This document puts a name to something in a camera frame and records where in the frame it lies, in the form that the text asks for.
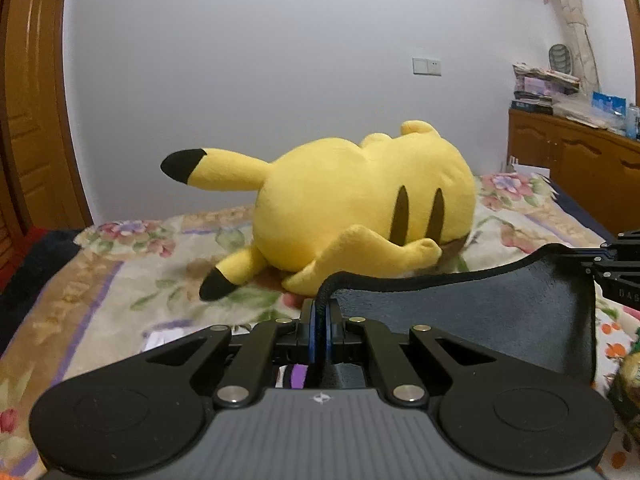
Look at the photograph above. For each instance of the wooden door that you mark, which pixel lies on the wooden door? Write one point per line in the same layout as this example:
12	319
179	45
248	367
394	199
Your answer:
30	110

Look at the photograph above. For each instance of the stack of books and papers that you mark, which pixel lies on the stack of books and papers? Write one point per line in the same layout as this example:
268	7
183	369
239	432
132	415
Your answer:
542	87

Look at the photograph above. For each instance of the green yellow object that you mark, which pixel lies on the green yellow object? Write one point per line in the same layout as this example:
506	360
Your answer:
627	377

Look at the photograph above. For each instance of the yellow plush toy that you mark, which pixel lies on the yellow plush toy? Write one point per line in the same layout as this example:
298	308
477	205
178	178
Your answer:
350	200

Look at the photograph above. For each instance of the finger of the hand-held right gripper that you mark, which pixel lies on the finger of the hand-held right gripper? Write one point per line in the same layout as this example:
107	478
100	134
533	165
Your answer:
620	251
617	280

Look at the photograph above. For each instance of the white wall switch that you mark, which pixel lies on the white wall switch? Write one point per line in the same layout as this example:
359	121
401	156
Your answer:
426	66

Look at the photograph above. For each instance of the navy bed sheet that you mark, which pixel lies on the navy bed sheet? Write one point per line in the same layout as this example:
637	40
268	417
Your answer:
582	210

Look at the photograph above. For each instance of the floral bed blanket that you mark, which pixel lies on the floral bed blanket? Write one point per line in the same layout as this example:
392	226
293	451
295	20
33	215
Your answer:
125	285

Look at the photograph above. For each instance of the grey hand fan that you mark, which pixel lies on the grey hand fan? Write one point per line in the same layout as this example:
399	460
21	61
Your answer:
562	57

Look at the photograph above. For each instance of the beige hanging cloth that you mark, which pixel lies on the beige hanging cloth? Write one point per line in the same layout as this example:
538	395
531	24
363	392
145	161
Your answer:
575	20

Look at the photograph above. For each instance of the dark grey towel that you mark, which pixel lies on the dark grey towel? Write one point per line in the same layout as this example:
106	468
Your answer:
480	310

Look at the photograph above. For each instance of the clear plastic bottle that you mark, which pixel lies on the clear plastic bottle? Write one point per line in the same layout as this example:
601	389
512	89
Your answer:
633	121

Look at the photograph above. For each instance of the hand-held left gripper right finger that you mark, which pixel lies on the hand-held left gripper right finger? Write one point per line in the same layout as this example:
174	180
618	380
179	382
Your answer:
326	332

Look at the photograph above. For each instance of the wooden cabinet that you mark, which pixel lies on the wooden cabinet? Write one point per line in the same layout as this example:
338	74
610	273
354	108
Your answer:
575	155

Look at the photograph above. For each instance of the dark blue plush cloth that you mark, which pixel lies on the dark blue plush cloth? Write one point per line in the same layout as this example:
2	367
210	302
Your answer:
25	270

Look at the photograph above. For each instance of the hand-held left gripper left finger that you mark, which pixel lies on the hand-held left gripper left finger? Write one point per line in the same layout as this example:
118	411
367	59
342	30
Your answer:
311	331

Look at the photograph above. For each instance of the blue printed packet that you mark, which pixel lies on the blue printed packet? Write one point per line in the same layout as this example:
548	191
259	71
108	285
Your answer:
608	109

